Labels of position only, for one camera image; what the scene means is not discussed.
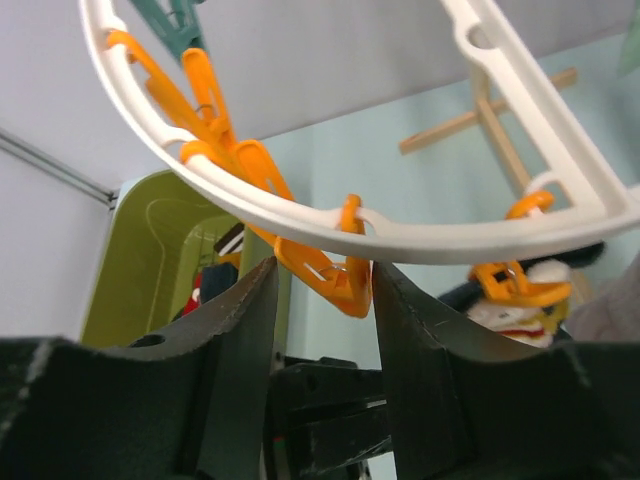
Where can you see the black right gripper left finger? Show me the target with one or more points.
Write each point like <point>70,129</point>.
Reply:
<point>186,401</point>

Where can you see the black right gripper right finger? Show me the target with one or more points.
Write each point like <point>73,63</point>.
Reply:
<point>464,402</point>

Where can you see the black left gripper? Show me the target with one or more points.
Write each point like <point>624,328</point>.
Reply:
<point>324,419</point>

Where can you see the red patterned sock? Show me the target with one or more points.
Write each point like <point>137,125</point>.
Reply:
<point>193,302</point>

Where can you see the navy blue sock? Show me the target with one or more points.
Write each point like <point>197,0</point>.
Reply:
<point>537,327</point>

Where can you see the white round clip hanger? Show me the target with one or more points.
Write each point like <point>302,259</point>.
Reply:
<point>330,87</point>

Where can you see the mustard yellow striped sock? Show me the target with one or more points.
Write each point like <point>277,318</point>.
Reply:
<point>228,248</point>

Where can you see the wooden hanger stand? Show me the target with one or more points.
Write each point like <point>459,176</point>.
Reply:
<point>485,113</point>

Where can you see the orange clothes peg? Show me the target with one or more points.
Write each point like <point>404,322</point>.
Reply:
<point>346,285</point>
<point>208,120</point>
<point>506,283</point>

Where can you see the olive green plastic basket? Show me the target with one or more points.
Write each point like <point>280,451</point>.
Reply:
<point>163,234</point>

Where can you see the grey beige sock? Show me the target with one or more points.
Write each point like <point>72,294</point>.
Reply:
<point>612,316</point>

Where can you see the mint green cloth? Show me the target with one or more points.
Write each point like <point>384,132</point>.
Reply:
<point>629,56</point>

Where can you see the aluminium frame post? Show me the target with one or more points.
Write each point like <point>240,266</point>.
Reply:
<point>28,153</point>

